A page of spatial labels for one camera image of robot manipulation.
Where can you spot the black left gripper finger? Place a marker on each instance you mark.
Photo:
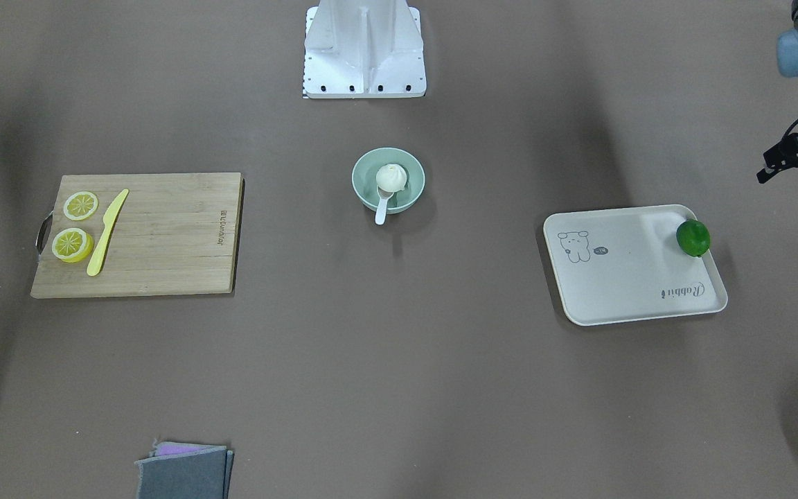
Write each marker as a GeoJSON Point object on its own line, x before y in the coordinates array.
{"type": "Point", "coordinates": [767, 173]}

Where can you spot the white steamed bun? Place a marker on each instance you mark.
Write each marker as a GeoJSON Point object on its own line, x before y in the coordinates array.
{"type": "Point", "coordinates": [391, 178]}

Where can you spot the white ceramic spoon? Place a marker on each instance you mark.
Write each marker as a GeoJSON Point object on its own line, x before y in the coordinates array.
{"type": "Point", "coordinates": [383, 205]}

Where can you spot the mint green bowl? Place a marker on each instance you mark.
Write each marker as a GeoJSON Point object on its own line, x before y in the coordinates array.
{"type": "Point", "coordinates": [364, 178]}

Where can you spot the green lime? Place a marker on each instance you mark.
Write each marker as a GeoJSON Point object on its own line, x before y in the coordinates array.
{"type": "Point", "coordinates": [693, 238]}

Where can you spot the cream rabbit tray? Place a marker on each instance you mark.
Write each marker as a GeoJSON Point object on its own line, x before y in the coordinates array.
{"type": "Point", "coordinates": [619, 265]}

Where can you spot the bamboo cutting board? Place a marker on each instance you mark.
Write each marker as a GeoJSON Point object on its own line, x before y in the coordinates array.
{"type": "Point", "coordinates": [177, 234]}

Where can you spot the yellow plastic knife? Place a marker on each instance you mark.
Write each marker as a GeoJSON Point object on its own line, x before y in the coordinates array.
{"type": "Point", "coordinates": [110, 216]}

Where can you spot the folded grey cloth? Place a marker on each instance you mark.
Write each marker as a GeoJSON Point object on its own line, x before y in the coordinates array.
{"type": "Point", "coordinates": [185, 470]}

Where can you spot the thin lemon slice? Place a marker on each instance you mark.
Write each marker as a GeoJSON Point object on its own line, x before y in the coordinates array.
{"type": "Point", "coordinates": [80, 206]}

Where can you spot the thick lemon half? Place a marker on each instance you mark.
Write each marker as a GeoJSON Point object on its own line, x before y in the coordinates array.
{"type": "Point", "coordinates": [72, 245]}

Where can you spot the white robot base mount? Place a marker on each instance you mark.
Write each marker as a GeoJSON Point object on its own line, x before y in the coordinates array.
{"type": "Point", "coordinates": [363, 50]}

